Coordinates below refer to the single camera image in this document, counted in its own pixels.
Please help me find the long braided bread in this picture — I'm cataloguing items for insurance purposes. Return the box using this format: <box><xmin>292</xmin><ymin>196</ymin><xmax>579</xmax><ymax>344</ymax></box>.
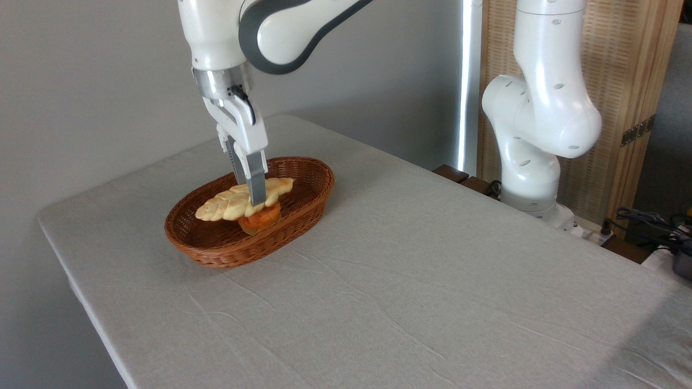
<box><xmin>195</xmin><ymin>177</ymin><xmax>295</xmax><ymax>223</ymax></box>

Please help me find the dark wooden block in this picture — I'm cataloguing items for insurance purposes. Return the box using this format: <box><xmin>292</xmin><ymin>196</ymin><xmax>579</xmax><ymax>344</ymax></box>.
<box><xmin>432</xmin><ymin>164</ymin><xmax>470</xmax><ymax>184</ymax></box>
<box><xmin>461</xmin><ymin>176</ymin><xmax>502</xmax><ymax>199</ymax></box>

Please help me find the wooden folding screen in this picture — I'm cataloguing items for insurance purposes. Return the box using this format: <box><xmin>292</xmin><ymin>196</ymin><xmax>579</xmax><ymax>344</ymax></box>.
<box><xmin>477</xmin><ymin>0</ymin><xmax>685</xmax><ymax>239</ymax></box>

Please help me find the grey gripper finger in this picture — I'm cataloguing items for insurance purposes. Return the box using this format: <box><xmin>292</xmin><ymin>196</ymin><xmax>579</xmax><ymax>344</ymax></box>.
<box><xmin>245</xmin><ymin>150</ymin><xmax>269</xmax><ymax>207</ymax></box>
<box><xmin>217</xmin><ymin>125</ymin><xmax>248</xmax><ymax>186</ymax></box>

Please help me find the black cable bundle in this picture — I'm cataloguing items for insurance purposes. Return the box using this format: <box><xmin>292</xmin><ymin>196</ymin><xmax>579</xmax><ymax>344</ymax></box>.
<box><xmin>615</xmin><ymin>206</ymin><xmax>692</xmax><ymax>256</ymax></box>

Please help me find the brown wicker basket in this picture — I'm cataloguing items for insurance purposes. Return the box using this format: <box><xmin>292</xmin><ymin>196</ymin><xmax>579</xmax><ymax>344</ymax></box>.
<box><xmin>164</xmin><ymin>157</ymin><xmax>335</xmax><ymax>269</ymax></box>

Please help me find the grey tablecloth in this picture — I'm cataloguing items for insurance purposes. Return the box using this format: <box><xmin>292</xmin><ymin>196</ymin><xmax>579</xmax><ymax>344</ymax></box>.
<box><xmin>37</xmin><ymin>113</ymin><xmax>692</xmax><ymax>389</ymax></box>

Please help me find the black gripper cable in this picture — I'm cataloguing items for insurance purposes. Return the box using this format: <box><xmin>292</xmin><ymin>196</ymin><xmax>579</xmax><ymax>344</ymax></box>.
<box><xmin>227</xmin><ymin>85</ymin><xmax>257</xmax><ymax>126</ymax></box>

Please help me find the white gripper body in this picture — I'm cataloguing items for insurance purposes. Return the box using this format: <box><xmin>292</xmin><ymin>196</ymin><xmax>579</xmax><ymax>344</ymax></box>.
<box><xmin>202</xmin><ymin>93</ymin><xmax>269</xmax><ymax>156</ymax></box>

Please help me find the small orange bun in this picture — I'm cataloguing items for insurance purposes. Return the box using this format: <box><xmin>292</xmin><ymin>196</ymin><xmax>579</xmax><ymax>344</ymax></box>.
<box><xmin>238</xmin><ymin>202</ymin><xmax>282</xmax><ymax>236</ymax></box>

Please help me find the dark metal screen hinge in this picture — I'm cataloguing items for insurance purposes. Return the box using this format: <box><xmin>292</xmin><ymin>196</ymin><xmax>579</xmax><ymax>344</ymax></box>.
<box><xmin>620</xmin><ymin>115</ymin><xmax>656</xmax><ymax>147</ymax></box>

